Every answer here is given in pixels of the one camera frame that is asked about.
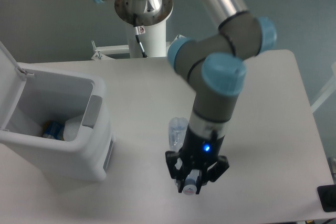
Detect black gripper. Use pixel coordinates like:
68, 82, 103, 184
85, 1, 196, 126
165, 129, 229, 194

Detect crushed clear plastic bottle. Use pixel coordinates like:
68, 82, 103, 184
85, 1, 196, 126
168, 117, 199, 195

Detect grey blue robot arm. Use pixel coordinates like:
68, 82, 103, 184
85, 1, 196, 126
93, 0, 277, 194

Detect white open trash can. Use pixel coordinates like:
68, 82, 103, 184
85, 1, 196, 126
1, 46, 114, 182

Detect black device at table edge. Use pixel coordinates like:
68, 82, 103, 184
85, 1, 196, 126
317, 184, 335, 212

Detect blue yellow snack packet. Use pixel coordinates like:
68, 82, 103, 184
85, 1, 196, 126
42, 121, 65, 141

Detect white furniture leg right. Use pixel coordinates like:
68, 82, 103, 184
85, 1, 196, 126
310, 62, 335, 113

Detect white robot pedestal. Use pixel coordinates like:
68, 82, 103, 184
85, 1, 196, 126
91, 0, 187, 61

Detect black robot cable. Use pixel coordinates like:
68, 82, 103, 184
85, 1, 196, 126
132, 13, 149, 58

